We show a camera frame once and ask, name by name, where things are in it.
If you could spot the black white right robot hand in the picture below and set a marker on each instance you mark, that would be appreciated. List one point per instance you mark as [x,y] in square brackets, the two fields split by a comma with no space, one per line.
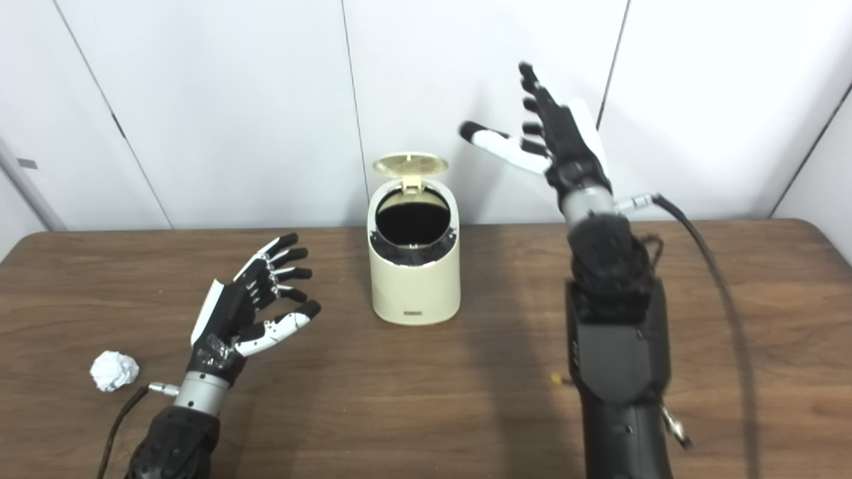
[569,150]

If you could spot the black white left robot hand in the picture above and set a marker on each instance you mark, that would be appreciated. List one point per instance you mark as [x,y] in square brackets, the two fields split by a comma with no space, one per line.
[223,319]

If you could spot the white paper ball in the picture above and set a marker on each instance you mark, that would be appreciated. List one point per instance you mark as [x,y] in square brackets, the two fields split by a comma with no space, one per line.
[114,371]

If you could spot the round cream bin lid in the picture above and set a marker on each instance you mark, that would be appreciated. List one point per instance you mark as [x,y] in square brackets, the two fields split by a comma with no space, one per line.
[409,164]

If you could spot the cream-colored bin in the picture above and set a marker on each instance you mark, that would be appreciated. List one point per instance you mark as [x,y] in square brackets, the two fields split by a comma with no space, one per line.
[416,293]

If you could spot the silver forearm connector plug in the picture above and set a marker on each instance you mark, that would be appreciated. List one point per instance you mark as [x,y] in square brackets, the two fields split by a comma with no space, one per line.
[675,426]

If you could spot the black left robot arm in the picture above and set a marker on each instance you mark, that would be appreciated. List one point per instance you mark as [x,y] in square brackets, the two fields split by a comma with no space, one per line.
[173,439]

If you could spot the gray wall corner post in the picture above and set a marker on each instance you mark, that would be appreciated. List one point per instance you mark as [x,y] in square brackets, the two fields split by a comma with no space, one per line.
[26,183]

